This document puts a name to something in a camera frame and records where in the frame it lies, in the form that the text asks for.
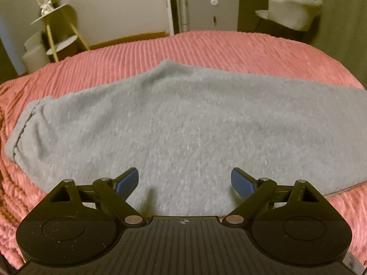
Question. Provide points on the white cabinet with knob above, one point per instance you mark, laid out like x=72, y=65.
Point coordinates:
x=219, y=15

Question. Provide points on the pink ribbed bedspread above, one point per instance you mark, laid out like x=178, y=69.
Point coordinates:
x=254, y=53

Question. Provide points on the grey sweatpants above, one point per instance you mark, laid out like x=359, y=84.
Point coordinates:
x=185, y=128

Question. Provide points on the white stacked boxes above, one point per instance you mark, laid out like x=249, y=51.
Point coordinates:
x=35, y=56

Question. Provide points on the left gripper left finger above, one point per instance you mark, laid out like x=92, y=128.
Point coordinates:
x=104, y=202

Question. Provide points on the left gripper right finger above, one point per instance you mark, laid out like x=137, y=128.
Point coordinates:
x=266, y=203

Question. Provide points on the gold tiered side table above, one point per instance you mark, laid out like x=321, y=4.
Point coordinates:
x=61, y=31

